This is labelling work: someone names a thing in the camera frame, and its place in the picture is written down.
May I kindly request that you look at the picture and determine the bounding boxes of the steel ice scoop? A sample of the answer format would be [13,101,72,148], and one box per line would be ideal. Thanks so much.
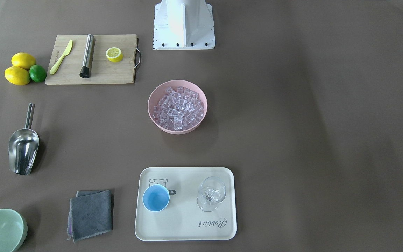
[8,103,40,175]

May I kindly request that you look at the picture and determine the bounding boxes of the clear ice cubes pile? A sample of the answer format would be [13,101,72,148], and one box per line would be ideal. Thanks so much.
[153,86,204,131]

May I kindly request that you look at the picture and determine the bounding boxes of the blue cup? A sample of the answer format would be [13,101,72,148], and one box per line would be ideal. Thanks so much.
[142,184,170,212]

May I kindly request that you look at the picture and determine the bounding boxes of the pink bowl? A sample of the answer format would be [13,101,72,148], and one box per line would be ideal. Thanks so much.
[147,80,208,135]

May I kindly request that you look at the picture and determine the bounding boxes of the clear wine glass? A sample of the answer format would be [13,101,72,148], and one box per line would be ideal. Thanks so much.
[197,176,226,212]

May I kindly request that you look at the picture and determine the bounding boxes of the cream serving tray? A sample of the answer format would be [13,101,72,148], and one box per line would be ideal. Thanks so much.
[135,167,237,241]

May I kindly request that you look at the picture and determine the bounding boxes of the bamboo cutting board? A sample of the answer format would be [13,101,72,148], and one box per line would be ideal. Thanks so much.
[45,34,140,85]

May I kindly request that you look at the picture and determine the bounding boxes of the half lemon slice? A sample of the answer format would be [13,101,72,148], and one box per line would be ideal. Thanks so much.
[106,47,123,63]

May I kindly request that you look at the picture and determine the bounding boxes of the steel muddler black tip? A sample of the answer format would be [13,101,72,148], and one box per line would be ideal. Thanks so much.
[79,34,95,78]

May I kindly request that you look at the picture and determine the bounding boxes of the grey folded cloth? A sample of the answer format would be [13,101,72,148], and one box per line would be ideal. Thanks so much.
[67,190,113,243]

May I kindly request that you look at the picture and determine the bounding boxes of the yellow plastic knife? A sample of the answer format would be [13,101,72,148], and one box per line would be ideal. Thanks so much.
[49,40,73,75]

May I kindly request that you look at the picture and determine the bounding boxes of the green lime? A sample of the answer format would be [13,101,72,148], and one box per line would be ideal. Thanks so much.
[29,64,47,82]

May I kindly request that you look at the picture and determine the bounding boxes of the upper yellow lemon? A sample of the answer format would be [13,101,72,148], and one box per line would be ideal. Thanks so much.
[11,52,36,70]

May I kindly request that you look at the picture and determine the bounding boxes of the yellow lemon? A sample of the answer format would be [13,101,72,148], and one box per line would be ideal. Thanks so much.
[4,66,31,85]
[11,52,36,70]

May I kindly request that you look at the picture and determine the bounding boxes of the lower yellow lemon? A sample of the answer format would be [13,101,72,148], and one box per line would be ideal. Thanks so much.
[4,66,31,85]

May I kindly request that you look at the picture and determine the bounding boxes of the mint green bowl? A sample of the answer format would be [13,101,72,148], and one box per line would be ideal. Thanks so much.
[0,209,28,252]

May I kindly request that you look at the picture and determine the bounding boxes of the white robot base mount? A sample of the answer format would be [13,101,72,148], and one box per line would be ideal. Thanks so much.
[153,0,216,50]

